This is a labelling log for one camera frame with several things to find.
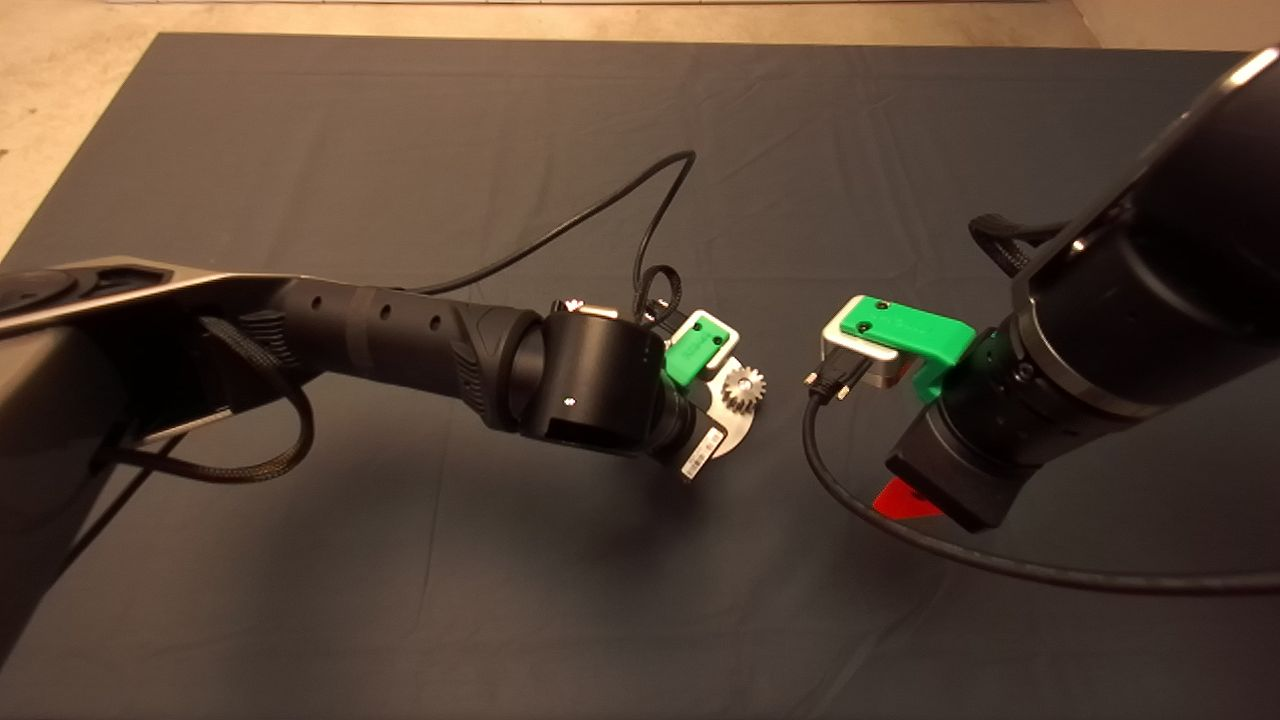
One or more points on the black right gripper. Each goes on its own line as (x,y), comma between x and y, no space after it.
(955,475)

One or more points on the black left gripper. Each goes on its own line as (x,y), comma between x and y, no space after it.
(703,452)

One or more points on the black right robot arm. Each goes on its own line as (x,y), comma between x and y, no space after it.
(1150,290)

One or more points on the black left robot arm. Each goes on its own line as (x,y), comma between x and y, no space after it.
(400,320)

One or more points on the round metal carrier plate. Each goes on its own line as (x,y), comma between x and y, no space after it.
(738,432)

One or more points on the dark grey table cloth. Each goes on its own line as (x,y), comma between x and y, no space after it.
(500,600)

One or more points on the green left camera mount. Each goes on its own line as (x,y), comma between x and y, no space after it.
(690,355)

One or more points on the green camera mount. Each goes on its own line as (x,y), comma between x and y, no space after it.
(690,355)
(910,335)

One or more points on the silver left camera box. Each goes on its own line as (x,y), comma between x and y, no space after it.
(725,348)

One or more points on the silver camera box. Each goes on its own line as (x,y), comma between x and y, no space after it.
(880,375)
(725,348)

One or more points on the silver right camera box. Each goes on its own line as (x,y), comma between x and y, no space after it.
(880,375)

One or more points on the green right camera mount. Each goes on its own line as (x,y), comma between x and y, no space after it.
(910,335)

